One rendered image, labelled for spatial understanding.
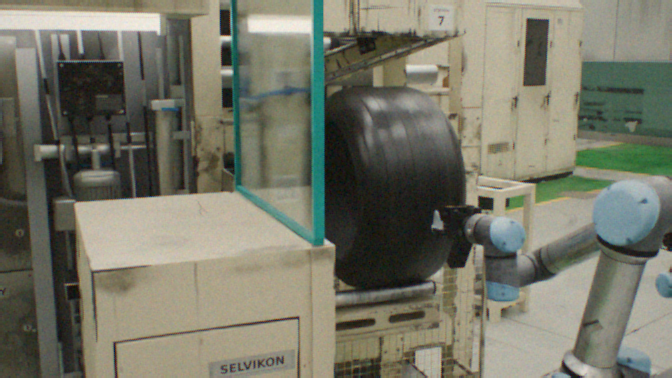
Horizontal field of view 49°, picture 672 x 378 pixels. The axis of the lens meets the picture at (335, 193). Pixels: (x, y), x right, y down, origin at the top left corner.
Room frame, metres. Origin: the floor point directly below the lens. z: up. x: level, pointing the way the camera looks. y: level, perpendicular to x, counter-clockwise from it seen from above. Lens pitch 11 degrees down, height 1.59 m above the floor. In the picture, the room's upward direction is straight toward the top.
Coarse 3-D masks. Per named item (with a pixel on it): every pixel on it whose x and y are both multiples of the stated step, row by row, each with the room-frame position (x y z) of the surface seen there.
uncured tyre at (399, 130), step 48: (336, 96) 2.16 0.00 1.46; (384, 96) 2.08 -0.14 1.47; (336, 144) 2.43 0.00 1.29; (384, 144) 1.93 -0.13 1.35; (432, 144) 1.98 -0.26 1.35; (336, 192) 2.44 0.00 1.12; (384, 192) 1.89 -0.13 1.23; (432, 192) 1.93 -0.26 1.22; (336, 240) 2.35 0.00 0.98; (384, 240) 1.90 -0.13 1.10; (432, 240) 1.95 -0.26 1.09
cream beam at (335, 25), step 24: (336, 0) 2.34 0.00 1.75; (360, 0) 2.37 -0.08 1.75; (384, 0) 2.40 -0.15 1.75; (408, 0) 2.43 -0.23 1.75; (432, 0) 2.46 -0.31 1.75; (456, 0) 2.50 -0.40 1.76; (336, 24) 2.34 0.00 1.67; (360, 24) 2.37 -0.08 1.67; (384, 24) 2.40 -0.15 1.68; (408, 24) 2.43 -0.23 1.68; (456, 24) 2.50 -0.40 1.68
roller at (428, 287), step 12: (372, 288) 2.03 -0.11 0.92; (384, 288) 2.04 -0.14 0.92; (396, 288) 2.05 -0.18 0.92; (408, 288) 2.06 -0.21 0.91; (420, 288) 2.07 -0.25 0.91; (432, 288) 2.09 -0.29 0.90; (336, 300) 1.97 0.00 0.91; (348, 300) 1.99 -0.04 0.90; (360, 300) 2.00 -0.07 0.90; (372, 300) 2.02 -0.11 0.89; (384, 300) 2.04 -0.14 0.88
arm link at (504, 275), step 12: (492, 264) 1.62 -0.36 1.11; (504, 264) 1.61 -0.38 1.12; (516, 264) 1.63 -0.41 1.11; (528, 264) 1.66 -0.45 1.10; (492, 276) 1.62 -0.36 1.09; (504, 276) 1.61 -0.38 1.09; (516, 276) 1.62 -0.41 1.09; (528, 276) 1.64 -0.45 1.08; (492, 288) 1.62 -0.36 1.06; (504, 288) 1.61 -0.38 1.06; (516, 288) 1.61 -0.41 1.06; (492, 300) 1.63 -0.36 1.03; (504, 300) 1.61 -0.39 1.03
